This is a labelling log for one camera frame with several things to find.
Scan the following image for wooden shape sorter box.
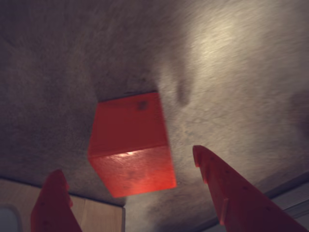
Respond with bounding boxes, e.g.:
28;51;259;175
0;177;126;232

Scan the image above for aluminium profile rail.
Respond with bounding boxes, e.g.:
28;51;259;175
263;173;309;218

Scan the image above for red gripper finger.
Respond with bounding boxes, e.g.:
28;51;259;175
192;145;309;232
30;169;83;232

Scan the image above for red wooden cube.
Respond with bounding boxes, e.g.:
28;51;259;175
87;91;177;198

